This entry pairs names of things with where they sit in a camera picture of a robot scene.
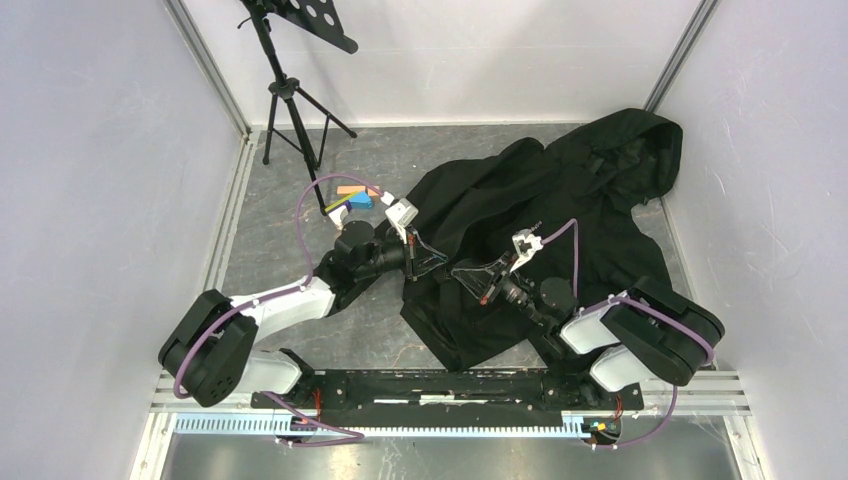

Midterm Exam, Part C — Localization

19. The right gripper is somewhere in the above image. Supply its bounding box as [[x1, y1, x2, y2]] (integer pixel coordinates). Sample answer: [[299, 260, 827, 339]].
[[452, 251, 549, 326]]

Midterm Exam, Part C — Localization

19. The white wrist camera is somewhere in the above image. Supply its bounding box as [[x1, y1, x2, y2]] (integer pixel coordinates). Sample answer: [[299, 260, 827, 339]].
[[510, 229, 544, 272], [380, 191, 419, 244]]

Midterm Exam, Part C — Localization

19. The blue wooden block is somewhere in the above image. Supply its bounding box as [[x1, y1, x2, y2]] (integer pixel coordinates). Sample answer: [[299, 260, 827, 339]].
[[347, 191, 374, 210]]

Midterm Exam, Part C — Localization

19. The yellow green stick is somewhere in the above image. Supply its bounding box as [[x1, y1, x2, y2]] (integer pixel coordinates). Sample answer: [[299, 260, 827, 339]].
[[324, 194, 353, 214]]

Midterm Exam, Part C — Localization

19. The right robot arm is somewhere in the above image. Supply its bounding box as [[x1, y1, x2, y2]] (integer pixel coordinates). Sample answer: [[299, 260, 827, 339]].
[[450, 254, 725, 408]]

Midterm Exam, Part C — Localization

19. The orange wooden block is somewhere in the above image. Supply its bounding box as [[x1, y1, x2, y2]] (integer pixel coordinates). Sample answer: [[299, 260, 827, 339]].
[[336, 185, 367, 197]]

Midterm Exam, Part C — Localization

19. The black music stand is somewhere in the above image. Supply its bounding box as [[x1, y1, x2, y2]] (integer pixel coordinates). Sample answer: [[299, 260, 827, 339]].
[[241, 0, 358, 180]]

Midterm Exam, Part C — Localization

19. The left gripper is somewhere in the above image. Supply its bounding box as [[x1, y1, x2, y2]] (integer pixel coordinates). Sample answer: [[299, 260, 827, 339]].
[[355, 224, 448, 281]]

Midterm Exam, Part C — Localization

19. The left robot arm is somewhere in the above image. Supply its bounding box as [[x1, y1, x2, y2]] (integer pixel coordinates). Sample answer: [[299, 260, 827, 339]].
[[158, 221, 448, 408]]

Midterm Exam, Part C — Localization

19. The white purple toy piece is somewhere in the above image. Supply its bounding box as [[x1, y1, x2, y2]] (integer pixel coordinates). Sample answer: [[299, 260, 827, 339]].
[[327, 203, 350, 231]]

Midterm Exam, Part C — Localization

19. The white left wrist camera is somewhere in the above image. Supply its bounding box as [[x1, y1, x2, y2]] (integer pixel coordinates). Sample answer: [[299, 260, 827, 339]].
[[380, 191, 419, 244]]

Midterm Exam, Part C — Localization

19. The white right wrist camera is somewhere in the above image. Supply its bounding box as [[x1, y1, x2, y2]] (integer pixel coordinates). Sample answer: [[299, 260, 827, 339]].
[[510, 229, 544, 272]]

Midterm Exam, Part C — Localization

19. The black hooded jacket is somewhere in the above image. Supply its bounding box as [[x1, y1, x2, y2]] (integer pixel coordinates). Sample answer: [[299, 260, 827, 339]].
[[317, 107, 685, 374]]

